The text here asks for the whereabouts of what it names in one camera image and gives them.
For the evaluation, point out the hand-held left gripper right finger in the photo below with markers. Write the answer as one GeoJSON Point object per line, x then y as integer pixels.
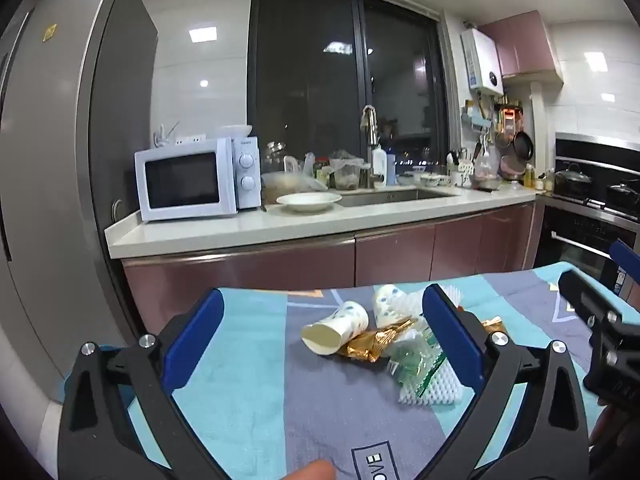
{"type": "Point", "coordinates": [452, 340]}

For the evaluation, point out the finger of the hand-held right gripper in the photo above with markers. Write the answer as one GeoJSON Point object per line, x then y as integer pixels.
{"type": "Point", "coordinates": [582, 295]}
{"type": "Point", "coordinates": [625, 262]}

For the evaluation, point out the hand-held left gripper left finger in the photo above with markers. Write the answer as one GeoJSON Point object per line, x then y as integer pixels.
{"type": "Point", "coordinates": [197, 340]}

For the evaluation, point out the green clear plastic wrapper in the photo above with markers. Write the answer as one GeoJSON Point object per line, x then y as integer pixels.
{"type": "Point", "coordinates": [417, 365]}

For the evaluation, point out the small gold foil wrapper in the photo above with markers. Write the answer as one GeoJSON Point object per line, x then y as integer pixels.
{"type": "Point", "coordinates": [494, 326]}

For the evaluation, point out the large white foam net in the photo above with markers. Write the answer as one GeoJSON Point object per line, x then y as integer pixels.
{"type": "Point", "coordinates": [435, 390]}

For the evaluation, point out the large gold foil wrapper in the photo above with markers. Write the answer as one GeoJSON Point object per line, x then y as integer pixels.
{"type": "Point", "coordinates": [365, 347]}

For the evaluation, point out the white dotted paper cup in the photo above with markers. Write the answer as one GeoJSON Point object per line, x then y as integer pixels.
{"type": "Point", "coordinates": [335, 327]}

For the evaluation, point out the person's right hand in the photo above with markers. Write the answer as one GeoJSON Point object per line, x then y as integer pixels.
{"type": "Point", "coordinates": [605, 430]}

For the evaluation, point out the person's left hand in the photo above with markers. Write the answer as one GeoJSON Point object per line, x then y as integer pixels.
{"type": "Point", "coordinates": [310, 472]}

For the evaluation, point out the black built-in oven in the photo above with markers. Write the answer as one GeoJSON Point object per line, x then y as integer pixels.
{"type": "Point", "coordinates": [575, 245]}

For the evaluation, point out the black pot with lid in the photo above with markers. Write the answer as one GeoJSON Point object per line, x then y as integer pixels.
{"type": "Point", "coordinates": [622, 197]}
{"type": "Point", "coordinates": [572, 181]}

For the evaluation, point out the steel gas stove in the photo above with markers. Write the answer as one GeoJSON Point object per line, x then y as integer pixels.
{"type": "Point", "coordinates": [590, 206]}

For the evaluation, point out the pink base cabinets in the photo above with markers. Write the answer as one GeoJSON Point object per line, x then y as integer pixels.
{"type": "Point", "coordinates": [390, 255]}

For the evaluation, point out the black range hood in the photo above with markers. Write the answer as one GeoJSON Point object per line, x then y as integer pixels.
{"type": "Point", "coordinates": [600, 152]}

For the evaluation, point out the blue grey printed cloth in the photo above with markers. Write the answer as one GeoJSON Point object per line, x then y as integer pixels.
{"type": "Point", "coordinates": [300, 400]}

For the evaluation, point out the yellow oil bottle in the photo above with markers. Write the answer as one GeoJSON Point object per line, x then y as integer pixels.
{"type": "Point", "coordinates": [529, 177]}

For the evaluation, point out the stack of pink bowls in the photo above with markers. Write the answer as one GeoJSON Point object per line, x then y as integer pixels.
{"type": "Point", "coordinates": [512, 167]}

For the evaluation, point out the metal bowl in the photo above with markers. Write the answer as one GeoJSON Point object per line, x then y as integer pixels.
{"type": "Point", "coordinates": [487, 183]}

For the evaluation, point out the steel kitchen sink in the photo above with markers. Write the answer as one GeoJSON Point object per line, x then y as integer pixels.
{"type": "Point", "coordinates": [395, 196]}

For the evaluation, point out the white microwave oven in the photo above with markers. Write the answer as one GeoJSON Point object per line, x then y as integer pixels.
{"type": "Point", "coordinates": [185, 185]}

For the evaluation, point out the black frying pan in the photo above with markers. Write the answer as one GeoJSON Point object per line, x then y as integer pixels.
{"type": "Point", "coordinates": [523, 144]}

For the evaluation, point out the white utensil mug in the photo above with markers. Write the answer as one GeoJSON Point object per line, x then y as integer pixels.
{"type": "Point", "coordinates": [459, 175]}

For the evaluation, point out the white deep plate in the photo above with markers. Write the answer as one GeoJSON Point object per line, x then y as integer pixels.
{"type": "Point", "coordinates": [309, 202]}

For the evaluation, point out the blue bottle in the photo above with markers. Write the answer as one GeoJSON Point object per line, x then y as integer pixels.
{"type": "Point", "coordinates": [391, 170]}

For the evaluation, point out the clear plastic bag with food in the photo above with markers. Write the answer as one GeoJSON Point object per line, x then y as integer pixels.
{"type": "Point", "coordinates": [287, 182]}

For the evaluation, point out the orange hanging grater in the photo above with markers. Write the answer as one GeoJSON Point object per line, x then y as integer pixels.
{"type": "Point", "coordinates": [509, 120]}

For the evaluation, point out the white dish soap bottle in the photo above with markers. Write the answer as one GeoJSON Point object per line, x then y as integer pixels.
{"type": "Point", "coordinates": [379, 167]}

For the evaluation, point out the clear container with bag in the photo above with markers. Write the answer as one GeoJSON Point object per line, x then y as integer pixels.
{"type": "Point", "coordinates": [346, 172]}

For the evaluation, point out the glass jar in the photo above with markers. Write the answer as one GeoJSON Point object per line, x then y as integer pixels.
{"type": "Point", "coordinates": [275, 155]}

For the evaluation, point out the small dark jars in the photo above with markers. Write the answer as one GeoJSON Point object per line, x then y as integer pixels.
{"type": "Point", "coordinates": [322, 170]}

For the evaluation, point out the white bowl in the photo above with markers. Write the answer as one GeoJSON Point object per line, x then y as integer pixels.
{"type": "Point", "coordinates": [235, 131]}

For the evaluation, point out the steel kitchen faucet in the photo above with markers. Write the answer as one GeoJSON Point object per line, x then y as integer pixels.
{"type": "Point", "coordinates": [371, 135]}

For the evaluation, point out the grey refrigerator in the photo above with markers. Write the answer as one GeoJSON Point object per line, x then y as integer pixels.
{"type": "Point", "coordinates": [50, 160]}

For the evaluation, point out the white water heater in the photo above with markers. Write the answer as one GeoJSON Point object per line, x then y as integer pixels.
{"type": "Point", "coordinates": [481, 62]}

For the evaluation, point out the dark sliding window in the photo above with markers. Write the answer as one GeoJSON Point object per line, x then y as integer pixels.
{"type": "Point", "coordinates": [310, 70]}

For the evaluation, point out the white wall outlet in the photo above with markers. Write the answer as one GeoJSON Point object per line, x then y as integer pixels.
{"type": "Point", "coordinates": [192, 138]}

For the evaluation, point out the light blue wall rack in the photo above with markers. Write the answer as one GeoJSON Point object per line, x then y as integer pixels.
{"type": "Point", "coordinates": [479, 120]}

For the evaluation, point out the pink wall cabinet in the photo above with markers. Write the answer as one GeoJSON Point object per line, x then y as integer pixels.
{"type": "Point", "coordinates": [520, 45]}

